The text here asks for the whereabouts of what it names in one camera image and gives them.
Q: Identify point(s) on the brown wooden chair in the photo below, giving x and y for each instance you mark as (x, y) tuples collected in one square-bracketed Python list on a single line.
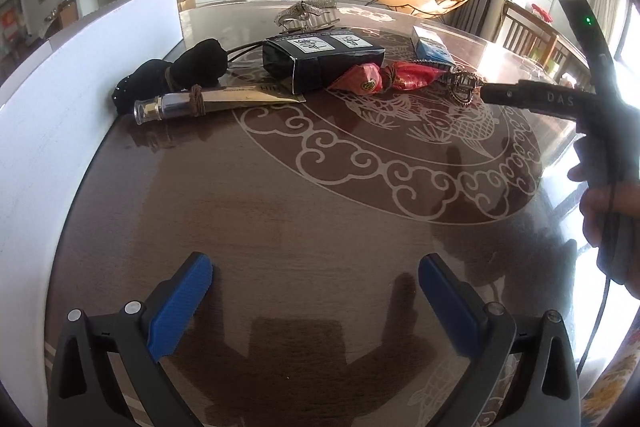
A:
[(565, 54), (525, 29)]

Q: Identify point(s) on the silver bow hair clip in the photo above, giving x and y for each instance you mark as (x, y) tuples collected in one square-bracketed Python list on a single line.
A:
[(305, 14)]

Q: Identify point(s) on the black box with white labels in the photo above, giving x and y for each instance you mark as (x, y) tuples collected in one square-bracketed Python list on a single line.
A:
[(320, 67)]

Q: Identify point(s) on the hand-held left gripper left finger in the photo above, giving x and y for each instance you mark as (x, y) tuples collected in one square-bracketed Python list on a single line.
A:
[(180, 302)]

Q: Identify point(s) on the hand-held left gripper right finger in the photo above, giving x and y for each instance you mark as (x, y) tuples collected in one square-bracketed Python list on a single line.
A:
[(450, 307)]

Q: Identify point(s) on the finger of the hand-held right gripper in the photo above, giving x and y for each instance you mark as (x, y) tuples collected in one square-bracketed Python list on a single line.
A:
[(505, 94)]

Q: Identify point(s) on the cardboard box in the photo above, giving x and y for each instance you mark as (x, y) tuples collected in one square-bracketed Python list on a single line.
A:
[(186, 3)]

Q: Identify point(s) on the shiny red snack packet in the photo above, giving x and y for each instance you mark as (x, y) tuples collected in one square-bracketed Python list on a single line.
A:
[(412, 77)]

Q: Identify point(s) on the silver cosmetic tube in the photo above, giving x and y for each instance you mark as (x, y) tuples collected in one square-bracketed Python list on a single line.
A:
[(165, 107)]

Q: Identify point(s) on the floral cloth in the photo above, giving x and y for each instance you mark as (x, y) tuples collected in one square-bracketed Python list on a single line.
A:
[(610, 392)]

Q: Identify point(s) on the orange-red snack packet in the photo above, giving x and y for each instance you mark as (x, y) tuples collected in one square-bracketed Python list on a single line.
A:
[(360, 81)]

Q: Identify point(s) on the metal hair claw clip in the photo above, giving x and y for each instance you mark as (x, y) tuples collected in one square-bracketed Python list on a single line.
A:
[(465, 84)]

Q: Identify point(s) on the white partition board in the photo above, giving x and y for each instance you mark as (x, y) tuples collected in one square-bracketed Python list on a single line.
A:
[(50, 132)]

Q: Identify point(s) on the patterned wooden desktop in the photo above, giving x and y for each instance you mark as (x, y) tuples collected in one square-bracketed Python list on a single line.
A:
[(300, 232)]

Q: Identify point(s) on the person's right hand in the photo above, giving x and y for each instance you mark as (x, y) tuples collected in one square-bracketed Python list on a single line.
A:
[(595, 217)]

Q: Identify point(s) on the blue and white box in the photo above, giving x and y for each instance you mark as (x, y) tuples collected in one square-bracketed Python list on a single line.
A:
[(432, 49)]

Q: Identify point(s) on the red ornament on sideboard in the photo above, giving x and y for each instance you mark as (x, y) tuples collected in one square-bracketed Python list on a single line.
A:
[(541, 13)]

